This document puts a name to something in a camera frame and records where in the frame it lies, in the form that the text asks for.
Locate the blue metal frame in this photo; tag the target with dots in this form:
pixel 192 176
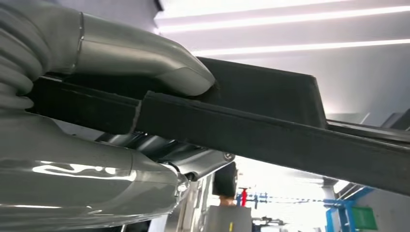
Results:
pixel 329 221

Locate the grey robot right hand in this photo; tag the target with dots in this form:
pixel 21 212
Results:
pixel 80 179

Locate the ceiling light strip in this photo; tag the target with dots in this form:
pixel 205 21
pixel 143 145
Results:
pixel 288 20
pixel 304 48

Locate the person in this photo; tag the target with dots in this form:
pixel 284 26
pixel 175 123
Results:
pixel 224 179

